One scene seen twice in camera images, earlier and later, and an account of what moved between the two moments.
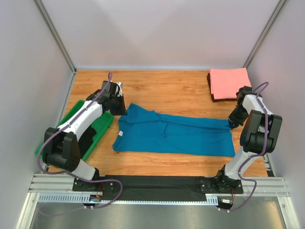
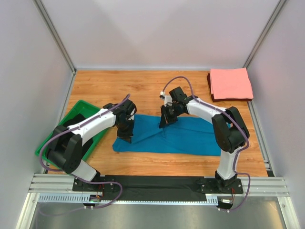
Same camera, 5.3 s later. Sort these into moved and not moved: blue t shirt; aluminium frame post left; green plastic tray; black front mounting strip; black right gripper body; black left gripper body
Moved: black right gripper body; black left gripper body
Not moved: aluminium frame post left; blue t shirt; black front mounting strip; green plastic tray
